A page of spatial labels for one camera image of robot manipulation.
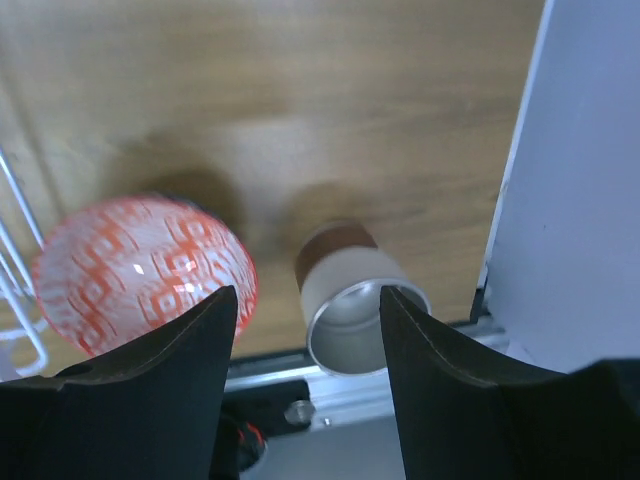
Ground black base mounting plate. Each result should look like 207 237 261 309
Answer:
214 379 311 474

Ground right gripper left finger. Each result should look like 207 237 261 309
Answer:
1 287 237 479

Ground white brown metal cup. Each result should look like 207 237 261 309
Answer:
294 220 431 376

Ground red white patterned bowl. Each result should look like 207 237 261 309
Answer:
33 195 259 357

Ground aluminium frame rail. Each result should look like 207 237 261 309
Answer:
224 284 516 436

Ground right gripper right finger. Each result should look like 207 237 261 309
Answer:
380 287 639 479

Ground white wire dish rack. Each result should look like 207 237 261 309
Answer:
1 150 49 377

